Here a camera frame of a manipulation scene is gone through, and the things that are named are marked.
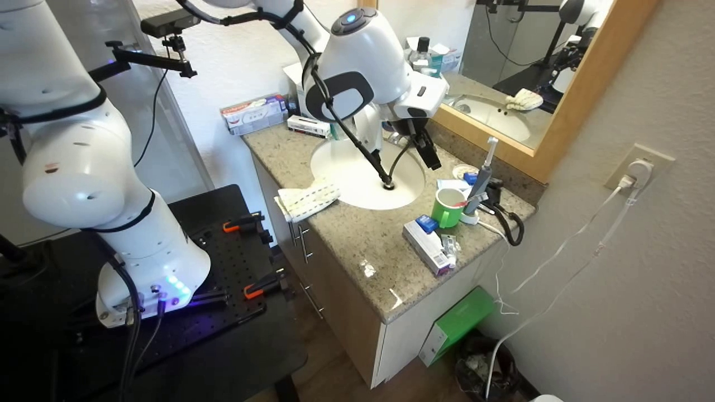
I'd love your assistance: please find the white oval sink basin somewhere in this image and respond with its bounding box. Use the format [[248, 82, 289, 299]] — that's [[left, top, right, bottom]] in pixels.
[[310, 140, 424, 209]]

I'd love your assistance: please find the wood framed mirror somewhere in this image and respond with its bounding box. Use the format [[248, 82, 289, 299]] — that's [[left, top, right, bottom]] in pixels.
[[360, 0, 662, 182]]

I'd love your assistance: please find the white wall power outlet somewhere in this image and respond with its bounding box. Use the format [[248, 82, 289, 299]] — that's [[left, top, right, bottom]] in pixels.
[[607, 143, 672, 189]]

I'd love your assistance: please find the metal cabinet drawer handle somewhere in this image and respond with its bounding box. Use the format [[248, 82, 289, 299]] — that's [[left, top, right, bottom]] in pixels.
[[296, 222, 315, 263]]

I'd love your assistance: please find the white blue toothpaste box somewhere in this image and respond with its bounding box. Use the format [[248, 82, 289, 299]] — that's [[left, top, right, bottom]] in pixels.
[[402, 215, 457, 277]]

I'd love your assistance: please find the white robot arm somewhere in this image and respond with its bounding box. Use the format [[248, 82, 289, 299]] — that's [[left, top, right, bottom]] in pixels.
[[0, 0, 447, 328]]

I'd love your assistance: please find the blue grey electric toothbrush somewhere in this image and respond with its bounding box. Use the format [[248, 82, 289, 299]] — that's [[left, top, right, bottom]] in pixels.
[[462, 136, 499, 225]]

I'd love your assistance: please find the cream patterned folded towel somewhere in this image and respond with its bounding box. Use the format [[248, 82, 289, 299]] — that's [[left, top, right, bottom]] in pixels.
[[276, 182, 340, 222]]

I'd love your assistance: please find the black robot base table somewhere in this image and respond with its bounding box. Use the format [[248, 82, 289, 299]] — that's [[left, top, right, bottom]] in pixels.
[[0, 184, 306, 402]]

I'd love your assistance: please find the black camera on stand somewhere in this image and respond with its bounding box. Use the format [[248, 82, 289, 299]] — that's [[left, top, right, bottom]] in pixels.
[[108, 9, 199, 77]]

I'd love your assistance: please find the wooden vanity cabinet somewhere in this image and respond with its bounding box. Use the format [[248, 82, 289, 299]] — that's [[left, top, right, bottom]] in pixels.
[[250, 153, 494, 390]]

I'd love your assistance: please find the white power cord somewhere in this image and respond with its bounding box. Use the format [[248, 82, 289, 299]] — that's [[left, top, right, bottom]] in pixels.
[[483, 172, 643, 402]]

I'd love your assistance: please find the orange black clamp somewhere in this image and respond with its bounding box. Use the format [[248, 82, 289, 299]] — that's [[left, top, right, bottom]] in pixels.
[[241, 273, 289, 302], [221, 212, 264, 234]]

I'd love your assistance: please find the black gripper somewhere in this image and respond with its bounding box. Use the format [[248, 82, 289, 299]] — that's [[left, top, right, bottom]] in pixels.
[[382, 107, 441, 170]]

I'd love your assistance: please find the black coiled charger cable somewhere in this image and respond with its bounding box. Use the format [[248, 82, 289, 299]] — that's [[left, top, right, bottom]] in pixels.
[[483, 180, 528, 249]]

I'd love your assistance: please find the light green cup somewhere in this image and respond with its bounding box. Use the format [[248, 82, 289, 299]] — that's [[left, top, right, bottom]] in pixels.
[[431, 187, 466, 231]]

